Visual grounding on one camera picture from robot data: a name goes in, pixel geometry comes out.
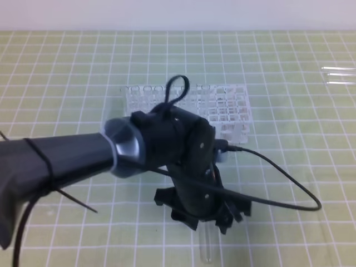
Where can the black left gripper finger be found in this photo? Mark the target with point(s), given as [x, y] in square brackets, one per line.
[229, 209]
[169, 197]

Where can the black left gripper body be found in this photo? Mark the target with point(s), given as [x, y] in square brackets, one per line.
[195, 199]

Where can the clear glass test tube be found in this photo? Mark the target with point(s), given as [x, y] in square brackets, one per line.
[205, 241]

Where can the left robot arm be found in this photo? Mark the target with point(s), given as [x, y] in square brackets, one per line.
[179, 140]

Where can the white plastic test tube rack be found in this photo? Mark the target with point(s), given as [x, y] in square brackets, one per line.
[229, 111]

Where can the row of tubes in rack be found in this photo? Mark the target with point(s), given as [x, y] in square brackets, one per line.
[146, 97]

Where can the green checkered tablecloth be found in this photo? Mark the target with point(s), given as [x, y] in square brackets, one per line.
[63, 82]

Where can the clear test tube far right bottom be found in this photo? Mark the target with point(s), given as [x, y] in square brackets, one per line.
[340, 82]

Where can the clear test tube far right middle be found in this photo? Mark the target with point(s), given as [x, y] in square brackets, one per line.
[341, 74]

